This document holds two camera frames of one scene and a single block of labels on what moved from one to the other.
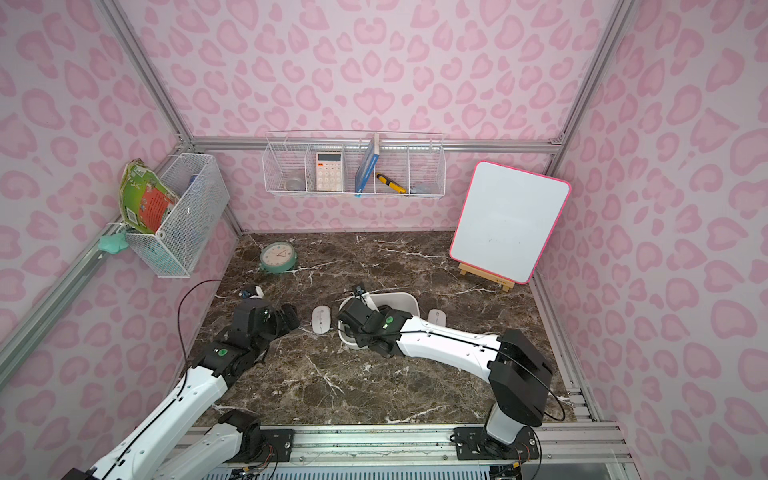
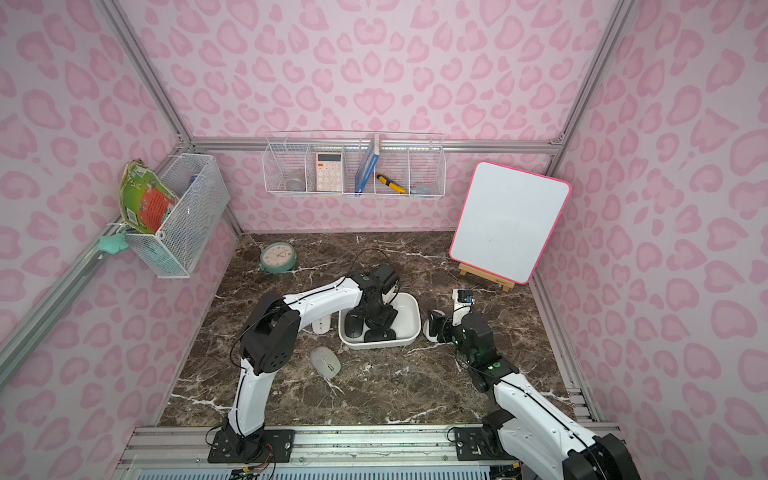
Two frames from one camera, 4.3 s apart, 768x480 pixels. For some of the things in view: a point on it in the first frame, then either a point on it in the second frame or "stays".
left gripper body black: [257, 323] -> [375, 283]
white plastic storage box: [406, 302] stays
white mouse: [321, 319] stays
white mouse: [437, 316] stays
